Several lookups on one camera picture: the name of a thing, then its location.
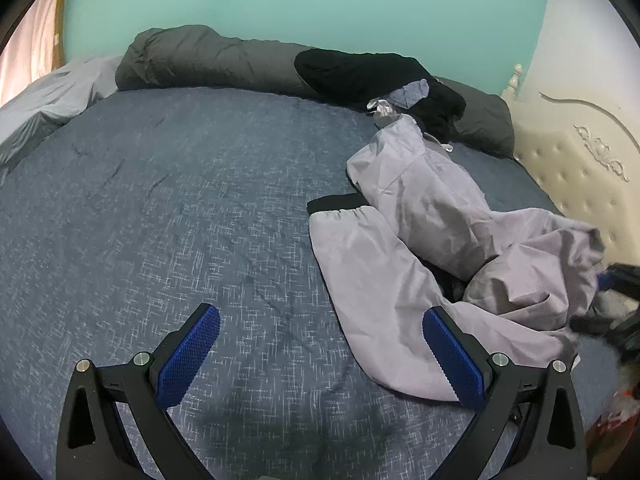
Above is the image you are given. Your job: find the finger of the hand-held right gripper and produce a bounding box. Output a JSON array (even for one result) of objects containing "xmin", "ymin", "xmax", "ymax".
[
  {"xmin": 597, "ymin": 261, "xmax": 640, "ymax": 293},
  {"xmin": 570, "ymin": 310, "xmax": 640, "ymax": 350}
]

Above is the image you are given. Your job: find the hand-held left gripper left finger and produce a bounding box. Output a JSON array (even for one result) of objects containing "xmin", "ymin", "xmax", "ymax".
[{"xmin": 55, "ymin": 303, "xmax": 222, "ymax": 480}]

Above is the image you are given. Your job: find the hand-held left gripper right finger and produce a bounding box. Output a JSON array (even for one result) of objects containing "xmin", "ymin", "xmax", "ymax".
[{"xmin": 422, "ymin": 306, "xmax": 587, "ymax": 480}]

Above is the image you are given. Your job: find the light grey jacket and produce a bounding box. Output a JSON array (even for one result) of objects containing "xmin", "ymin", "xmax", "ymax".
[{"xmin": 307, "ymin": 114, "xmax": 608, "ymax": 403}]

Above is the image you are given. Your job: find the orange printed bag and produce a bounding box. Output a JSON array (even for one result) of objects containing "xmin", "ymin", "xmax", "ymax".
[{"xmin": 585, "ymin": 390, "xmax": 640, "ymax": 466}]

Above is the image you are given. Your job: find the cream tufted headboard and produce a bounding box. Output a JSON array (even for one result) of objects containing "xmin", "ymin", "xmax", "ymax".
[{"xmin": 500, "ymin": 64, "xmax": 640, "ymax": 271}]

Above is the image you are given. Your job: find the blue patterned bed sheet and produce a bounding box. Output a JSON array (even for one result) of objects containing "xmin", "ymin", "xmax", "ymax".
[{"xmin": 0, "ymin": 85, "xmax": 601, "ymax": 480}]

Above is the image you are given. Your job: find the white satin cloth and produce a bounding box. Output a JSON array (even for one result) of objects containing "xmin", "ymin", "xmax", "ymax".
[{"xmin": 367, "ymin": 99, "xmax": 401, "ymax": 121}]

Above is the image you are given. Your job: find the light blue cloth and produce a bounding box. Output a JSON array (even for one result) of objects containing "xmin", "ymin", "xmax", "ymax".
[{"xmin": 387, "ymin": 80, "xmax": 431, "ymax": 108}]

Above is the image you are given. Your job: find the light grey blanket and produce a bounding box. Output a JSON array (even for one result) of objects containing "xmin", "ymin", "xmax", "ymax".
[{"xmin": 0, "ymin": 55, "xmax": 123, "ymax": 176}]

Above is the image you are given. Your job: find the black garment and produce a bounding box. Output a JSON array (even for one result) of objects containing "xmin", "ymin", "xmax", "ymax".
[{"xmin": 294, "ymin": 49, "xmax": 467, "ymax": 142}]

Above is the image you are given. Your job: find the pink curtain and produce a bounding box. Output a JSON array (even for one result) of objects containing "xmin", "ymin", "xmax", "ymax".
[{"xmin": 0, "ymin": 0, "xmax": 63, "ymax": 106}]

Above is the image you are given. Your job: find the white drawstring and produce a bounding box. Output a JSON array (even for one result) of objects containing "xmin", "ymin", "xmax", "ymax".
[{"xmin": 425, "ymin": 132, "xmax": 454, "ymax": 154}]

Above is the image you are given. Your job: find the wooden window frame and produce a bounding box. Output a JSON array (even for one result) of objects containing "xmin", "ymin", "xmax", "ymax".
[{"xmin": 56, "ymin": 0, "xmax": 72, "ymax": 68}]

